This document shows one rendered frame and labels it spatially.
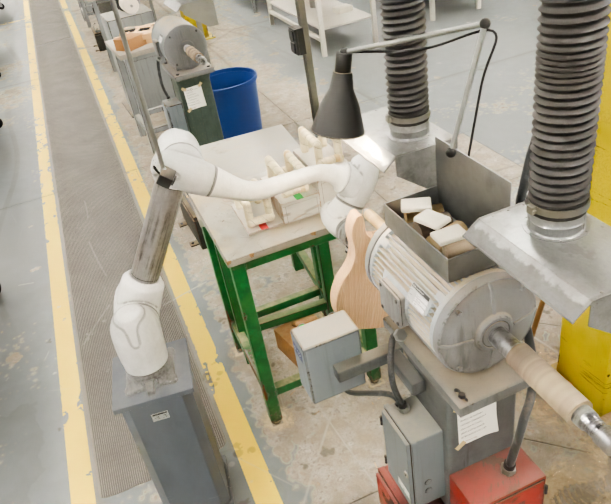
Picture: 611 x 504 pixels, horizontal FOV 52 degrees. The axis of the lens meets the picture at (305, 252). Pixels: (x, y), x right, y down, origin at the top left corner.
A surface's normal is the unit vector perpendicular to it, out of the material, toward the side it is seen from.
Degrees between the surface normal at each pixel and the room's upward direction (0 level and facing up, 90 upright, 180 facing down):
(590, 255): 0
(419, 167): 90
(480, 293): 62
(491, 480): 0
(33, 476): 0
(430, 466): 90
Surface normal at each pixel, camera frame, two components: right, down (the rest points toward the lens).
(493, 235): -0.68, -0.45
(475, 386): -0.15, -0.82
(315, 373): 0.37, 0.48
